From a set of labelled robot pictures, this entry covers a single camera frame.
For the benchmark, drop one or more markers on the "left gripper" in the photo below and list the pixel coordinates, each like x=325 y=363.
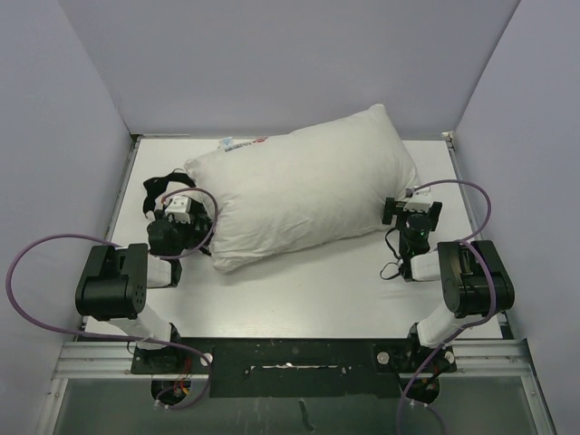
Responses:
x=196 y=236

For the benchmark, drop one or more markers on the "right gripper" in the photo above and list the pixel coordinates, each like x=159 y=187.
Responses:
x=394 y=208

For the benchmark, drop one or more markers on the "black white striped pillowcase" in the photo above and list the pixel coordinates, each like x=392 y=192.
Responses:
x=156 y=189

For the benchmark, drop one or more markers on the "white pillow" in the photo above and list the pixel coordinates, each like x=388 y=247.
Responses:
x=309 y=187

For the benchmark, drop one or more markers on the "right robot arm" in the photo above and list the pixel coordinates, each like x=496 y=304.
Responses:
x=474 y=282

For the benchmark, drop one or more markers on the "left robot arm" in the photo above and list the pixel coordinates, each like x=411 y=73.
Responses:
x=114 y=282

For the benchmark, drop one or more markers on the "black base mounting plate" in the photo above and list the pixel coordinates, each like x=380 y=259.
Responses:
x=302 y=368

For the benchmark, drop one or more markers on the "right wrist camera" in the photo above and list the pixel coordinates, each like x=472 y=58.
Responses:
x=417 y=200

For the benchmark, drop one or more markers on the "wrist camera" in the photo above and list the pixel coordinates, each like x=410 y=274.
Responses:
x=417 y=200
x=178 y=209

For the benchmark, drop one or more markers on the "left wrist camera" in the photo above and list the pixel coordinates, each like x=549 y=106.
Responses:
x=178 y=209

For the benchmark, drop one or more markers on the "aluminium frame rail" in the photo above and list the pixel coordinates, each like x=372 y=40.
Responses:
x=93 y=361

